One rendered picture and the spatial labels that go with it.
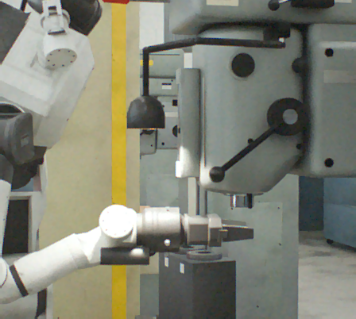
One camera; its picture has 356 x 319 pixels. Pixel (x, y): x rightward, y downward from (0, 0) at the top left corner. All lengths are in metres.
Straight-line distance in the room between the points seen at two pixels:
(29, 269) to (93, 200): 1.74
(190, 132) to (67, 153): 1.74
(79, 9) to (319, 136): 0.68
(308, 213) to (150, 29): 3.54
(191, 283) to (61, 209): 1.40
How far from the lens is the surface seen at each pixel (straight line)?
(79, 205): 3.17
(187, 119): 1.45
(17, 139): 1.52
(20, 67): 1.64
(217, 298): 1.88
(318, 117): 1.42
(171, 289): 1.97
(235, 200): 1.48
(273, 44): 1.34
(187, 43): 1.30
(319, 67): 1.43
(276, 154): 1.42
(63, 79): 1.64
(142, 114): 1.38
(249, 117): 1.40
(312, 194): 11.33
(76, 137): 3.16
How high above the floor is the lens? 1.42
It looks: 1 degrees down
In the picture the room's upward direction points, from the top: straight up
